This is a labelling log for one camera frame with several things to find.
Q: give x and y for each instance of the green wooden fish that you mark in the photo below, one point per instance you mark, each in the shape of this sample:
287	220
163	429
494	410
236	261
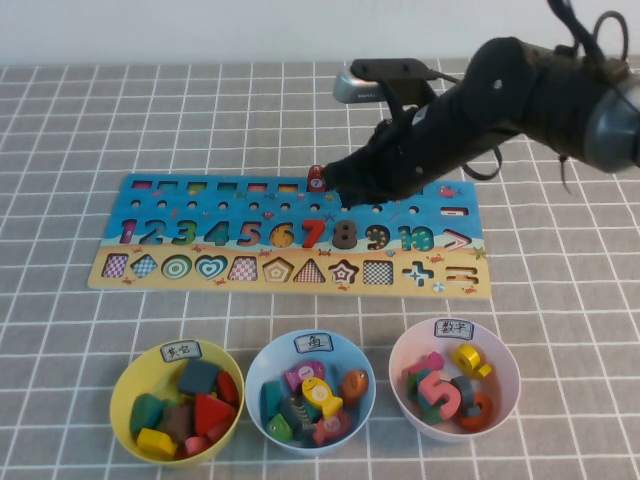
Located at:
277	429

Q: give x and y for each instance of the slate blue square block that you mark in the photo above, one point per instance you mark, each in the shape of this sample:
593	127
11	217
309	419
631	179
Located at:
197	377

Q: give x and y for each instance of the yellow plastic bowl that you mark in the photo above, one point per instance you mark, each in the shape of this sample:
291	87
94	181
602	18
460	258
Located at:
132	370

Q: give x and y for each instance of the pink plastic bowl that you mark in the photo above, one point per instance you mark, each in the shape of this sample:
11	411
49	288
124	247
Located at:
500	380

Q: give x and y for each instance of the pink red wooden fish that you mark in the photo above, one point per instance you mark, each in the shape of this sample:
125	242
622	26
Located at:
331	426

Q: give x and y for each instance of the light blue plastic bowl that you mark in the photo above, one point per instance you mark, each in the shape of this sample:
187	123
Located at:
265	360

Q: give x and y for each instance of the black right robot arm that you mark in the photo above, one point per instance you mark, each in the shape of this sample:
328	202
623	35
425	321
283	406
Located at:
550	100

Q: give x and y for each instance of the red wooden fish seven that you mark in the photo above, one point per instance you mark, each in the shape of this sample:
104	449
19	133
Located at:
315	181

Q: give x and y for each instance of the green wooden shape block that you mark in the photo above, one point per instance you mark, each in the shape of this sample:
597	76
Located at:
146	412

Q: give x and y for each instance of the yellow wooden shape block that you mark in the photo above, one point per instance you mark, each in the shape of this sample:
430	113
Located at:
155	442

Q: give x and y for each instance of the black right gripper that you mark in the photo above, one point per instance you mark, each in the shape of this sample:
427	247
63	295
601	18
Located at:
420	150

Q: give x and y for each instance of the magenta wooden number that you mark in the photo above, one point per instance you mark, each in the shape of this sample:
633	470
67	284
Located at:
434	361

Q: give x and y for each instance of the magenta wooden fish one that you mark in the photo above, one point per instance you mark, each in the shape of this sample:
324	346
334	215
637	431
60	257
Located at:
305	374

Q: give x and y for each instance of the pink wooden number five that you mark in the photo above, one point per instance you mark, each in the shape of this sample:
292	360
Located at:
434	385

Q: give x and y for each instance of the brown wooden shape block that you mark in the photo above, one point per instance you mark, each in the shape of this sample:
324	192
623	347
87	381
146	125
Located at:
177	424

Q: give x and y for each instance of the yellow wooden number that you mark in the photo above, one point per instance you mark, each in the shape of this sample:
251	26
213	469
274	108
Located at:
467	357

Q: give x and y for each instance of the dark teal wooden fish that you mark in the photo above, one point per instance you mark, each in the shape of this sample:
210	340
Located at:
295	412

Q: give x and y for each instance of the red wooden triangle block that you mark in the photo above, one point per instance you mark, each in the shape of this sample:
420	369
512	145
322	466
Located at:
210	415

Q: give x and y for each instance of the white handwritten paper label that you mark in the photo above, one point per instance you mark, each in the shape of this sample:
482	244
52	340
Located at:
180	351
454	329
313	343

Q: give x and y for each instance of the pink wooden shape block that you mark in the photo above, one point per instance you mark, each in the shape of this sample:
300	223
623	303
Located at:
196	445

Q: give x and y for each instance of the grey wooden number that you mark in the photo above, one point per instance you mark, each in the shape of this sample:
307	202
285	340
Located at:
464	389

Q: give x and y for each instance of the green wooden number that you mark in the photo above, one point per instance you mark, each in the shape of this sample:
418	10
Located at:
412	387

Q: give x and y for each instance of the orange wooden fish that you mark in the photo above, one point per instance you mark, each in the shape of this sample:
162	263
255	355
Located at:
354	386

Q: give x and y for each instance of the teal wooden number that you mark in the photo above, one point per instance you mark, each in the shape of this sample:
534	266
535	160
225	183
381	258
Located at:
430	416

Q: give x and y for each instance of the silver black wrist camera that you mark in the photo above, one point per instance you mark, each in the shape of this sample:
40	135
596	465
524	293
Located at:
385	67

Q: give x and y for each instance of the red wooden number seven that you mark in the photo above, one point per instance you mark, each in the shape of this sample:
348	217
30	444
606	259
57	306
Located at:
314	227

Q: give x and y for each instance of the red wooden shape block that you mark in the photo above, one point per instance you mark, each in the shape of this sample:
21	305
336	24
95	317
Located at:
227	387

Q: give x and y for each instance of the yellow wooden fish six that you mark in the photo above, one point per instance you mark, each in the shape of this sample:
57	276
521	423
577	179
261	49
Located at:
319	395

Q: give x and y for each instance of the orange wooden number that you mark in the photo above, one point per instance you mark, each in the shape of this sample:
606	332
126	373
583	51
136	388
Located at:
482	417

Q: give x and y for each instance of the blue wooden puzzle board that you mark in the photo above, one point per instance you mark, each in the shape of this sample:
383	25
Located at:
430	220

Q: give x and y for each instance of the brown wooden number eight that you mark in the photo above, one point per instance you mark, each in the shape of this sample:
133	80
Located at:
344	235

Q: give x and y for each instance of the grey grid tablecloth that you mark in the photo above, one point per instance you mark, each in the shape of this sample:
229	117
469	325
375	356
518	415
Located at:
75	125

